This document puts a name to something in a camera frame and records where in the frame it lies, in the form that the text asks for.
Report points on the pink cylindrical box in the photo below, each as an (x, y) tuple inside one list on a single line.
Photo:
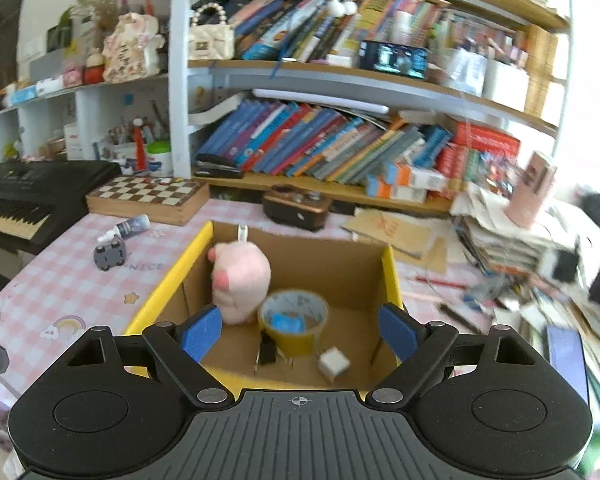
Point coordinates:
[(530, 190)]

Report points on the black electronic keyboard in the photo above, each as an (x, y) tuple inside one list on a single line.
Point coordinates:
[(35, 185)]

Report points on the white charger plug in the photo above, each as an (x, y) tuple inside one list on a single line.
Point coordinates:
[(334, 364)]

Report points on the pink plush pig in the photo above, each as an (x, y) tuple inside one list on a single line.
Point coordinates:
[(240, 280)]

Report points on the small dropper bottle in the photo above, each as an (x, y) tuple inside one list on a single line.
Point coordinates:
[(130, 225)]

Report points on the yellow tape roll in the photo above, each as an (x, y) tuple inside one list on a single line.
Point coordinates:
[(295, 342)]

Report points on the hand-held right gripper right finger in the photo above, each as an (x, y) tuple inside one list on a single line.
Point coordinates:
[(397, 330)]

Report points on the pink checked cloth desktop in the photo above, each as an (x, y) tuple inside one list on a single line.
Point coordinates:
[(55, 285)]

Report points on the stack of red books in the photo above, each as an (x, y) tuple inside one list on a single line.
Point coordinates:
[(480, 152)]

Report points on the red pencil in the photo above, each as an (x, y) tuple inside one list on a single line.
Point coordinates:
[(440, 282)]

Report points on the green lid jar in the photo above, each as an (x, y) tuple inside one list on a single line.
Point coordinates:
[(160, 159)]

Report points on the row of leaning books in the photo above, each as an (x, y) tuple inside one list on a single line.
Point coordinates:
[(300, 142)]

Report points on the blue book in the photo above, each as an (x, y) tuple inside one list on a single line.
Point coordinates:
[(566, 365)]

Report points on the pink ceramic house ornament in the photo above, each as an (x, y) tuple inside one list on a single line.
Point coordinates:
[(130, 50)]

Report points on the flat cardboard sheets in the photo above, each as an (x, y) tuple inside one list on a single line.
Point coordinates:
[(395, 232)]

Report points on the cardboard box with yellow edges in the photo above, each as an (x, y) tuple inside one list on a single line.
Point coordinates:
[(305, 270)]

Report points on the red round doll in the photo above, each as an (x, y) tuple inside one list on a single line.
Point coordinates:
[(94, 70)]

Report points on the black stapler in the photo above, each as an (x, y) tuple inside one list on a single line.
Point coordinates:
[(220, 166)]

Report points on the blue wrapper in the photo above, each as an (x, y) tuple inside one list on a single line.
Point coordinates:
[(286, 322)]

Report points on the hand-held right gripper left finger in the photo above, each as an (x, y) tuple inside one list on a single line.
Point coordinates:
[(202, 334)]

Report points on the black binder clip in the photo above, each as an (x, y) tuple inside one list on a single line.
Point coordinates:
[(267, 355)]

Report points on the wooden chessboard box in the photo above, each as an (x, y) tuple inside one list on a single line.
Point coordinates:
[(147, 195)]

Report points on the orange white small carton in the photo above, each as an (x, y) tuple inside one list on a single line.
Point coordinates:
[(420, 176), (397, 192)]

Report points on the phone with lit screen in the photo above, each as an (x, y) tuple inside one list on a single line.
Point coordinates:
[(395, 59)]

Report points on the brown retro radio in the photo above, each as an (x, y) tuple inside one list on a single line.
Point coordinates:
[(297, 210)]

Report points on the grey toy car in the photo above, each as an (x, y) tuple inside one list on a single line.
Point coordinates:
[(111, 256)]

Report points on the messy stack of papers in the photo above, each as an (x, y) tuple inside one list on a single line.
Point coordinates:
[(500, 245)]

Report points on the pile of middle shelf books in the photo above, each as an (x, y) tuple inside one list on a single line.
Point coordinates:
[(300, 25)]

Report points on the red white figurine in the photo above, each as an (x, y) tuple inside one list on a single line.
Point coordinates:
[(140, 147)]

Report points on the white storage box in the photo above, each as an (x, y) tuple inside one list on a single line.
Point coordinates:
[(505, 85)]

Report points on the pen holder with pens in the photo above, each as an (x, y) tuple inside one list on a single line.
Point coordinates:
[(125, 145)]

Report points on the dried flower bunch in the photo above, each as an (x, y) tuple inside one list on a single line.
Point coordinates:
[(100, 2)]

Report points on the white rolled paper tube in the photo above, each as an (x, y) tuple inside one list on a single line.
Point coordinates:
[(320, 101)]

